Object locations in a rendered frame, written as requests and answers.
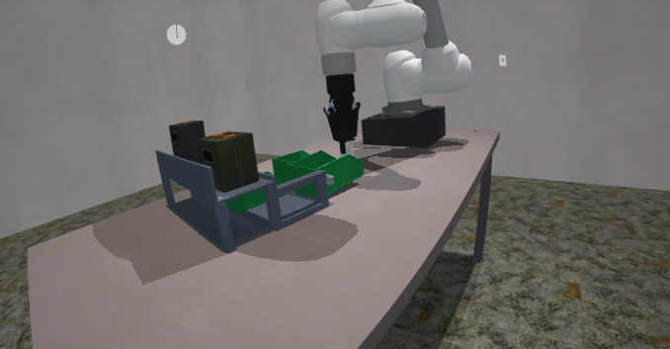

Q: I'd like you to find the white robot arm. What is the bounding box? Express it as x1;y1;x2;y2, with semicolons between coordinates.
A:
316;0;472;117

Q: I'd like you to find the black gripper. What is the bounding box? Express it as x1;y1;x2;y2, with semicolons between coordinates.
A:
323;74;361;157

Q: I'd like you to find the green bin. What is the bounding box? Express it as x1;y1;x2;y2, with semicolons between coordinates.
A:
288;150;364;199
226;176;286;213
272;150;310;182

